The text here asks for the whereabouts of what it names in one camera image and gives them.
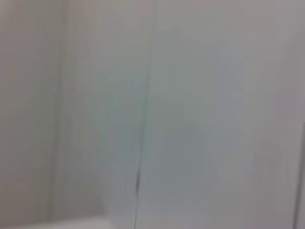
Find thin black wall line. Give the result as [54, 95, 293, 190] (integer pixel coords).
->
[133, 69, 150, 229]

